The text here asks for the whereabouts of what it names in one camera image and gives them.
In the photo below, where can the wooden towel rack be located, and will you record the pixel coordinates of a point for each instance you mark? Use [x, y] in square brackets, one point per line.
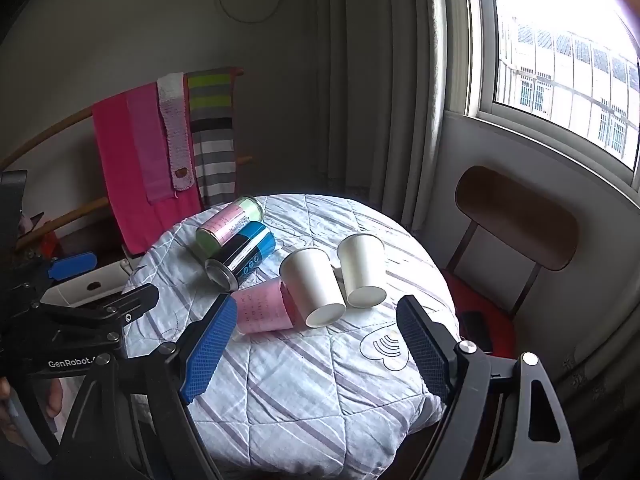
[50, 132]

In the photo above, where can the light pink towel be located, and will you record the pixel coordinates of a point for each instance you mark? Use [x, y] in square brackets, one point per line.
[150, 145]

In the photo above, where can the white paper cup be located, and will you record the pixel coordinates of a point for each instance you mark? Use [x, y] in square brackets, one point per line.
[312, 285]
[362, 270]

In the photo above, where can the quilted striped table cloth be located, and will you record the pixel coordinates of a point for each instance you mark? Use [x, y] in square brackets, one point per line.
[300, 385]

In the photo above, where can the grey curtain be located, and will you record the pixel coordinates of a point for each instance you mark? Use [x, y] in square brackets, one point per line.
[380, 85]

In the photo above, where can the black flat case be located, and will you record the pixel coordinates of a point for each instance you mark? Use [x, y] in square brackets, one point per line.
[475, 331]

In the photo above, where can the striped grey green cloth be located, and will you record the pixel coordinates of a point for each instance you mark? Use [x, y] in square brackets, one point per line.
[215, 140]

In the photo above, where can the bright pink towel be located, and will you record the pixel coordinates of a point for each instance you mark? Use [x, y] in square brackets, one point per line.
[120, 175]

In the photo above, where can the pink paper cup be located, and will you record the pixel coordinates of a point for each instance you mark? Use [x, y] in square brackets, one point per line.
[262, 307]

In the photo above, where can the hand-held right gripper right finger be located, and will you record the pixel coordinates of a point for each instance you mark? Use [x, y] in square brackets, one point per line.
[425, 355]

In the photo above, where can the pink and white knitted cloth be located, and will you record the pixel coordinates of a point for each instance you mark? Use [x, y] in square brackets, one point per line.
[175, 130]

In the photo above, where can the white framed window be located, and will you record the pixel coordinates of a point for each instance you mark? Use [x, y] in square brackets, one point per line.
[550, 35]

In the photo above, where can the pink and green can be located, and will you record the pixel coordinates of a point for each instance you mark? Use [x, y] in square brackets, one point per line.
[227, 225]

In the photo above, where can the grey patterned cloth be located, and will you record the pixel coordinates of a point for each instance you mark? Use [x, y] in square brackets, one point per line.
[600, 385]

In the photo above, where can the wooden chair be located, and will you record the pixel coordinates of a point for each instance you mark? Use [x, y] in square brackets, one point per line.
[520, 215]

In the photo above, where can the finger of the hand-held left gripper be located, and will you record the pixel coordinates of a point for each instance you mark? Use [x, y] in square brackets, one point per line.
[72, 265]
[120, 302]

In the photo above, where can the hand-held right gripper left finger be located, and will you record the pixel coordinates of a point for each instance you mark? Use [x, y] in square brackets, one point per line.
[210, 350]

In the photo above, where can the blue and black can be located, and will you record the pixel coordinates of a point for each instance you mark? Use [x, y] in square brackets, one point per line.
[245, 252]

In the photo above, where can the person's left hand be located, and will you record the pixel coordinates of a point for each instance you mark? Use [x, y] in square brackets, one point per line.
[54, 400]

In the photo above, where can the red seat cushion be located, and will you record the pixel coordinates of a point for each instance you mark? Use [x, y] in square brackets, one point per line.
[475, 295]

